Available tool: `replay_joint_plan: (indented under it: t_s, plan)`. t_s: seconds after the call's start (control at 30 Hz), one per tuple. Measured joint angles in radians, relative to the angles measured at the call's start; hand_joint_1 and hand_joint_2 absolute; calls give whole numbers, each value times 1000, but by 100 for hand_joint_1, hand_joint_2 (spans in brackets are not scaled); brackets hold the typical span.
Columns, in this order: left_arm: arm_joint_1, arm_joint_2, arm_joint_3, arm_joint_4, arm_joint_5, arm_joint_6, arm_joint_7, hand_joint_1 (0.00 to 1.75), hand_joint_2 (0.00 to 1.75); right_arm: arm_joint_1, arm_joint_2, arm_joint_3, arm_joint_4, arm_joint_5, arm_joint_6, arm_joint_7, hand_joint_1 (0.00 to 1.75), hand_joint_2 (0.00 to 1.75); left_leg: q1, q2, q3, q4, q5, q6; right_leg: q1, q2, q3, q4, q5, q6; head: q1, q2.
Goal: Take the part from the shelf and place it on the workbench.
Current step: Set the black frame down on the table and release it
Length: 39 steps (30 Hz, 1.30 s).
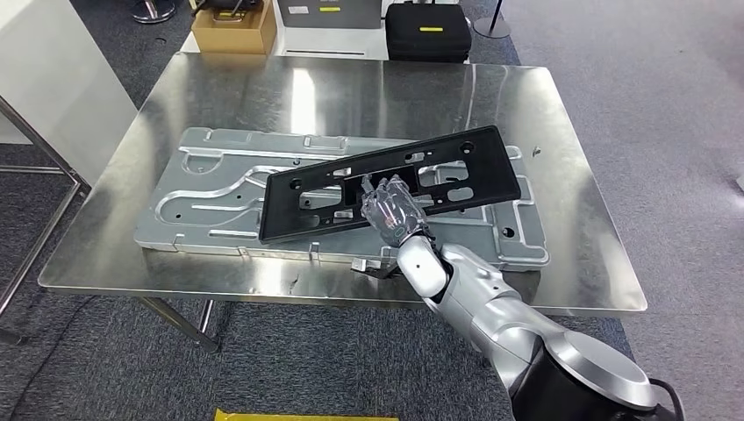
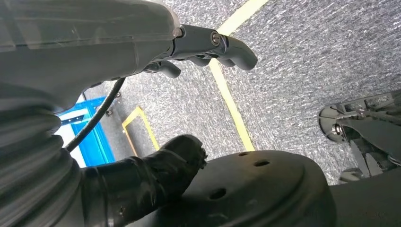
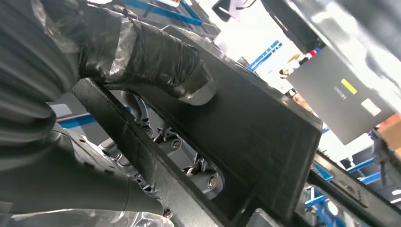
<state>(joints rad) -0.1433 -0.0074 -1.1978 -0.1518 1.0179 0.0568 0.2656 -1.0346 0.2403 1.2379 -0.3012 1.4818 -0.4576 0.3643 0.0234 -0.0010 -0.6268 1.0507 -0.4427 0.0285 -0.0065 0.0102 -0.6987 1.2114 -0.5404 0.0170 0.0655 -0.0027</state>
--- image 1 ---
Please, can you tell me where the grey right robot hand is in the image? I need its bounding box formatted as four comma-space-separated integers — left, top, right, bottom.
358, 173, 435, 249

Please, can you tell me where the black plastic plate part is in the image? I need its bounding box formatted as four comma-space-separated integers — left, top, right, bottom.
258, 124, 523, 245

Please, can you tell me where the stainless steel workbench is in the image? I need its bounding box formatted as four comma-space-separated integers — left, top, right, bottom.
37, 51, 649, 355

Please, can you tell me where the black carry case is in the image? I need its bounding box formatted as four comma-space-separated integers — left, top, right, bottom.
383, 1, 474, 64

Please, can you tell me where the stamped sheet metal panel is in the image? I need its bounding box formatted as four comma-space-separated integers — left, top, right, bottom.
132, 125, 552, 275

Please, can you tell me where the grey flat case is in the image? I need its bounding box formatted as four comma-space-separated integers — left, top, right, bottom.
275, 0, 385, 31

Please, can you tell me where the round floor stand base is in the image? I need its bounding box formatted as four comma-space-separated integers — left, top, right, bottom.
471, 0, 514, 40

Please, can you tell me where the cardboard box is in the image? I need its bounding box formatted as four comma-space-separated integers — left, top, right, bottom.
190, 0, 280, 57

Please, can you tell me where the black device in box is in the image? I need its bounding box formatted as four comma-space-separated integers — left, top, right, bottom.
193, 0, 264, 19

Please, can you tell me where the stainless steel table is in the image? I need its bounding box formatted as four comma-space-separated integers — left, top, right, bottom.
0, 94, 92, 348

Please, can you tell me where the chrome stool base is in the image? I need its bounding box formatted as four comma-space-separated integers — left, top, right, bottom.
130, 0, 176, 25

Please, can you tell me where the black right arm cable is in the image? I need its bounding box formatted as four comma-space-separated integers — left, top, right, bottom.
647, 377, 688, 421

